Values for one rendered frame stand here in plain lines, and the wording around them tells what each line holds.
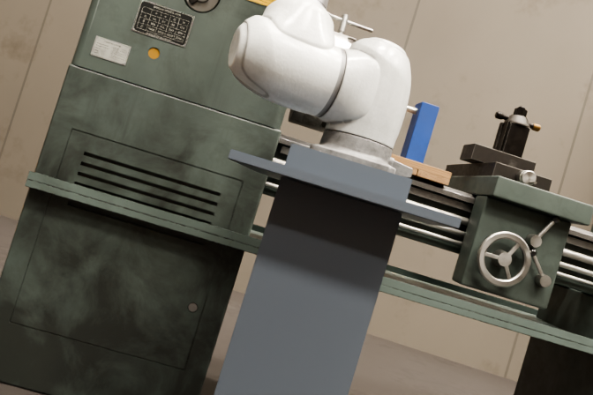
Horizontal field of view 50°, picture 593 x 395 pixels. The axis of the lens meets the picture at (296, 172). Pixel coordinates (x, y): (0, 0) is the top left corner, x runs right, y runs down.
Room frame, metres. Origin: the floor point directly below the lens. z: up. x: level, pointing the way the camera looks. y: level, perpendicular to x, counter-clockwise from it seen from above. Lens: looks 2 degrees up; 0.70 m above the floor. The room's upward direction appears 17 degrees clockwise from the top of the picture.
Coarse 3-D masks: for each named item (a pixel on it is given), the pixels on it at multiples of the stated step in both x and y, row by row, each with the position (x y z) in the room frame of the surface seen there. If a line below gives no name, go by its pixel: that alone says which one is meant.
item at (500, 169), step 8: (448, 168) 2.25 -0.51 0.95; (456, 168) 2.17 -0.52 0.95; (464, 168) 2.10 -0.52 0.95; (472, 168) 2.03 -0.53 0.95; (480, 168) 1.96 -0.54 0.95; (488, 168) 1.90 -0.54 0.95; (496, 168) 1.86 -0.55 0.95; (504, 168) 1.86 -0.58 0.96; (512, 168) 1.86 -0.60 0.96; (504, 176) 1.86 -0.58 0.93; (512, 176) 1.86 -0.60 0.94; (536, 184) 1.87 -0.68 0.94; (544, 184) 1.87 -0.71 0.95
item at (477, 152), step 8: (472, 144) 1.98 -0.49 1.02; (464, 152) 2.03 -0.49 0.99; (472, 152) 1.96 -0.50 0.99; (480, 152) 1.96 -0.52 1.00; (488, 152) 1.96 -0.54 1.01; (496, 152) 1.96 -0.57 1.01; (464, 160) 2.05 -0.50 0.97; (472, 160) 2.00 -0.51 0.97; (480, 160) 1.96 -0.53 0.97; (488, 160) 1.96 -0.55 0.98; (496, 160) 1.96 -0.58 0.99; (504, 160) 1.96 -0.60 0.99; (512, 160) 1.97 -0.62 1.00; (520, 160) 1.97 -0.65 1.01; (528, 160) 1.97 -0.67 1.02; (520, 168) 1.97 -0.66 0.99; (528, 168) 1.97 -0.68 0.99
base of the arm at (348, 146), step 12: (324, 132) 1.37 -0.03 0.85; (336, 132) 1.33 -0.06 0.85; (312, 144) 1.31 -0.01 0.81; (324, 144) 1.34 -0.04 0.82; (336, 144) 1.32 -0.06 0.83; (348, 144) 1.31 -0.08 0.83; (360, 144) 1.31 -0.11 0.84; (372, 144) 1.31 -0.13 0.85; (336, 156) 1.31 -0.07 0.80; (348, 156) 1.30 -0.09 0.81; (360, 156) 1.30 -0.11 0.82; (372, 156) 1.31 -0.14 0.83; (384, 156) 1.33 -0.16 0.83; (384, 168) 1.29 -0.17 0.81; (396, 168) 1.36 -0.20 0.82; (408, 168) 1.36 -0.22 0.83
